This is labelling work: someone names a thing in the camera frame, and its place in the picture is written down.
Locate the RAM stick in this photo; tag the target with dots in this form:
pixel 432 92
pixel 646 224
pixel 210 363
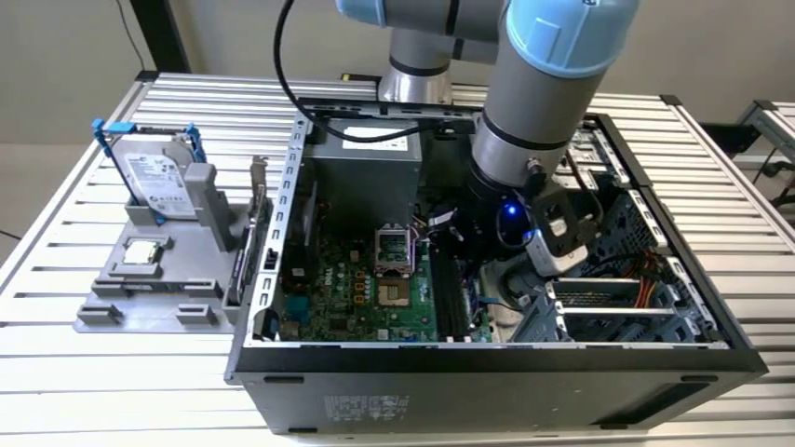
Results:
pixel 462 298
pixel 158 285

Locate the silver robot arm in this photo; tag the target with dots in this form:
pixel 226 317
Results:
pixel 534 116

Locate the RAM slot white clips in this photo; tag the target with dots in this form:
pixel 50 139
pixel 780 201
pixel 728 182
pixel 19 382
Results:
pixel 466 338
pixel 444 298

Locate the CPU socket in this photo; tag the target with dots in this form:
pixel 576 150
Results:
pixel 395 292

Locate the grey power supply unit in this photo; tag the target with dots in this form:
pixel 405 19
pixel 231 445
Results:
pixel 366 186

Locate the grey metal drive cage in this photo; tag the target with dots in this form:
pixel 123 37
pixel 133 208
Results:
pixel 597 153

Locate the perforated metal disk bay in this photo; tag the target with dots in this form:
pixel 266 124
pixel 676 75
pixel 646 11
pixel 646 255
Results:
pixel 609 298

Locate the green motherboard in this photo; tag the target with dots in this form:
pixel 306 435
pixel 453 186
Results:
pixel 373 321

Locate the black PC case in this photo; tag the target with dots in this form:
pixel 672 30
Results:
pixel 436 396

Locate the yellow black connector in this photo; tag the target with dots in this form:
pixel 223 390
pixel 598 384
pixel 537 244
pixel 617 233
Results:
pixel 343 77

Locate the graphics card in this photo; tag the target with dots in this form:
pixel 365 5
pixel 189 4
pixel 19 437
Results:
pixel 241 279

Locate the grey parts rack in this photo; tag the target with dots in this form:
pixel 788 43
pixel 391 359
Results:
pixel 174 251

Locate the hard disk in blue carrier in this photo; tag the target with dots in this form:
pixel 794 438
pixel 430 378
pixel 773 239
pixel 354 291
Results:
pixel 153 181

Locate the silver CPU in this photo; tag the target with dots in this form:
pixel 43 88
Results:
pixel 142 253

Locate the aluminium frame table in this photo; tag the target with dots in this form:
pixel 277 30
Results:
pixel 770 116

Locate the black stand post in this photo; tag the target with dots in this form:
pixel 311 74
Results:
pixel 165 42

